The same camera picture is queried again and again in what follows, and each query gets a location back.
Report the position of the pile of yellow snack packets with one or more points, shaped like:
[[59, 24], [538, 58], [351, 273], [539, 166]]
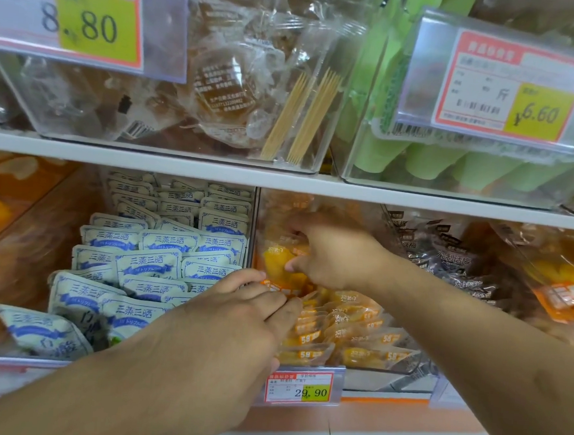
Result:
[[353, 327]]

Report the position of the person's left little finger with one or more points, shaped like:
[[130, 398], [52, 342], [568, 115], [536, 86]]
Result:
[[241, 278]]

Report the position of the pile of dark plum packets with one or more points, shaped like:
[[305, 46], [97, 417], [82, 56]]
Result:
[[441, 255]]

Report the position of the white shelf board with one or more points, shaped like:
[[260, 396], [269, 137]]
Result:
[[173, 163]]

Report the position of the pile of orange jelly packets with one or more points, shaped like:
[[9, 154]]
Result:
[[4, 195]]

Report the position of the bundle of wooden toothpicks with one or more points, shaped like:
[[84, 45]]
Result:
[[287, 114], [316, 116]]

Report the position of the yellow dried fruit packet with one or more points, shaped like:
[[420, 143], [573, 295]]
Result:
[[276, 265]]

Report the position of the pile of white blue packets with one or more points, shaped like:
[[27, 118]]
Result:
[[156, 264]]

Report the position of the person's right thumb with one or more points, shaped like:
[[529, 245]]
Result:
[[305, 266]]

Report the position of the pile of clear brown snack packets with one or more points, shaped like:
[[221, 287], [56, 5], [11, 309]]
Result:
[[227, 88]]

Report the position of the person's left middle finger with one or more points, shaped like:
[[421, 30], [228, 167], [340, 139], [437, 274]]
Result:
[[287, 318]]

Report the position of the person's left hand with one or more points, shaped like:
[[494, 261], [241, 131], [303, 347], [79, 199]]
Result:
[[208, 356]]

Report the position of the large white yellow price label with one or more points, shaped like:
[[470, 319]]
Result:
[[85, 19]]

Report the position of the small white yellow price label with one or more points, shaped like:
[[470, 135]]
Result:
[[298, 387]]

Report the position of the pile of green snack packets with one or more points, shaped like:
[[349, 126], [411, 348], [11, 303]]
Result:
[[438, 161]]

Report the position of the person's left forearm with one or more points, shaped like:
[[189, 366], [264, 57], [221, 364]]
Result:
[[83, 397]]

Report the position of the clear plastic bin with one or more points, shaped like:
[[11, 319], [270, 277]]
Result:
[[403, 377], [27, 280], [68, 116], [363, 173]]

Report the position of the pile of orange fruit packets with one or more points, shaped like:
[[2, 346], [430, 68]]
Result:
[[561, 288]]

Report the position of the person's right hand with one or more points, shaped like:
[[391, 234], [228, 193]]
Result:
[[343, 258]]

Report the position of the red bordered white price label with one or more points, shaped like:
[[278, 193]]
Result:
[[497, 87]]

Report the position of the person's right forearm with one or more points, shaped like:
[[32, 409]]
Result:
[[501, 377]]

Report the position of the clear plastic label holder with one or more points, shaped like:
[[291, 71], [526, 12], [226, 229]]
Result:
[[336, 385], [165, 25], [417, 77], [11, 372]]

